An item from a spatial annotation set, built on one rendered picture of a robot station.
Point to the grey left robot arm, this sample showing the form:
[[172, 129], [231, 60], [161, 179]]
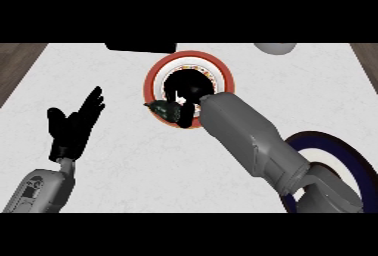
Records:
[[43, 191]]

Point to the dark green eggplant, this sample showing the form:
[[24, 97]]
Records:
[[166, 109]]

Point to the black flat appliance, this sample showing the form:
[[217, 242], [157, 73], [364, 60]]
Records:
[[141, 47]]

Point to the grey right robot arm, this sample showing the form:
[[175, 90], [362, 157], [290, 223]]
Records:
[[268, 151]]

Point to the red rimmed white plate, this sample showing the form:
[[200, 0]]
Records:
[[157, 80]]

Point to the pale grey round object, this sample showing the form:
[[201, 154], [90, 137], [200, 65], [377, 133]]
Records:
[[275, 48]]

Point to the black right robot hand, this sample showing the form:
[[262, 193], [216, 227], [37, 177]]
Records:
[[186, 86]]

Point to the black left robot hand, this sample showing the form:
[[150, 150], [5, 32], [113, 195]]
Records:
[[73, 130]]

